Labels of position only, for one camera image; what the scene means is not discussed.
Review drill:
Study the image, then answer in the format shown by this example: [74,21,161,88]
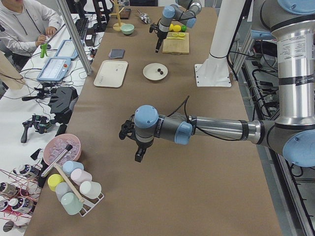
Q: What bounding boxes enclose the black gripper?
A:
[119,119,154,162]
[149,23,169,53]

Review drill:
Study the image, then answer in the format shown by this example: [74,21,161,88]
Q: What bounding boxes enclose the white rabbit tray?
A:
[94,60,128,88]

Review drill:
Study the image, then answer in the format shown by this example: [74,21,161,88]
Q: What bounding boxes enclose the yellow plastic knife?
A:
[166,37,185,40]

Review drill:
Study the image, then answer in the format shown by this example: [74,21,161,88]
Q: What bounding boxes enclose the bamboo cutting board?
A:
[162,32,189,54]

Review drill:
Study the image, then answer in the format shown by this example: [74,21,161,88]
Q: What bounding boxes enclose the yellow lemon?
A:
[169,24,182,32]

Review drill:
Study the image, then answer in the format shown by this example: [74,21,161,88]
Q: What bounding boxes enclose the lemon slice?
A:
[172,32,186,38]

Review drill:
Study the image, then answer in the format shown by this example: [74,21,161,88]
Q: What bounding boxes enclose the metal scoop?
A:
[137,9,151,24]

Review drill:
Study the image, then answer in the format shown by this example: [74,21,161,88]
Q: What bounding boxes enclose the round white plate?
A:
[143,63,168,81]

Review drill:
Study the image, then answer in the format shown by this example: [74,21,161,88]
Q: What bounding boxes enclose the mint green bowl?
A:
[121,24,135,35]

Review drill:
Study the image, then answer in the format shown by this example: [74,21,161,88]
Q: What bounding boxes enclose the wooden cup stand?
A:
[109,0,125,31]

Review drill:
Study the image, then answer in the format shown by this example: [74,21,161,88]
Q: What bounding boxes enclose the grey folded cloth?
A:
[108,49,125,59]

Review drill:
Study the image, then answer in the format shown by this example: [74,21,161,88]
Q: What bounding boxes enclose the black metal muddler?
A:
[40,144,73,178]

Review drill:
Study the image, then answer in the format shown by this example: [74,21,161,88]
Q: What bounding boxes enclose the pastel cup rack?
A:
[51,163,105,217]

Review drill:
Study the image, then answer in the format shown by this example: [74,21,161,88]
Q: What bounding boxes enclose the black keyboard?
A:
[75,18,88,40]

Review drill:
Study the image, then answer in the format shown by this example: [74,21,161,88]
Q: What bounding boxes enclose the pink bowl with ice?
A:
[43,134,81,165]

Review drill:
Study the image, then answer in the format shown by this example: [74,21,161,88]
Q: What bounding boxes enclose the blue teach pendant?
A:
[37,57,71,82]
[55,39,78,60]

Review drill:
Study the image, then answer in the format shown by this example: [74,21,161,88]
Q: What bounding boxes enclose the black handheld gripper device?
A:
[20,115,53,143]

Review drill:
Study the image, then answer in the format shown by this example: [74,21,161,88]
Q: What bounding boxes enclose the green clamp tool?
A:
[40,43,48,58]

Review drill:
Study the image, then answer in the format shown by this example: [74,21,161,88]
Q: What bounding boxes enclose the person in background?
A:
[0,0,62,57]

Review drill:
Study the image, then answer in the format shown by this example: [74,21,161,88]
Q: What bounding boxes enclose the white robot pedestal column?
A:
[195,0,246,87]

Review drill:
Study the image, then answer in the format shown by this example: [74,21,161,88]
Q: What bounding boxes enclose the aluminium frame post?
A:
[56,0,92,76]

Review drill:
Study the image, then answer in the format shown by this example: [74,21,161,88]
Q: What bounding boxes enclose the bottles with copper wire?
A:
[0,169,41,221]

